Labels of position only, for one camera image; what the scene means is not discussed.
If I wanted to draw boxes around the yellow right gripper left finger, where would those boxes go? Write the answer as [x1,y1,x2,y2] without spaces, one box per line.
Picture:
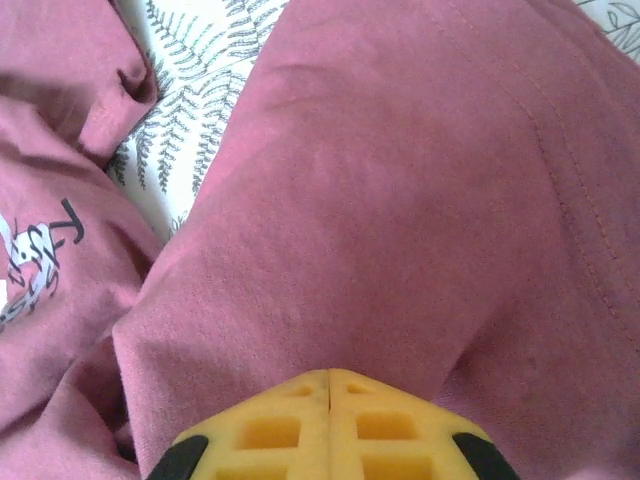
[147,368,330,480]

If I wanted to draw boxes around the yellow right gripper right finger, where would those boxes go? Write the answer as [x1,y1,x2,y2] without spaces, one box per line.
[328,368,521,480]

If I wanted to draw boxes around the pink printed t-shirt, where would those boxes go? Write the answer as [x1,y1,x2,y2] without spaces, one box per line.
[0,0,640,480]

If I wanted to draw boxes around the floral patterned tablecloth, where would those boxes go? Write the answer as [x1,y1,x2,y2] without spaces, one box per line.
[103,0,640,244]

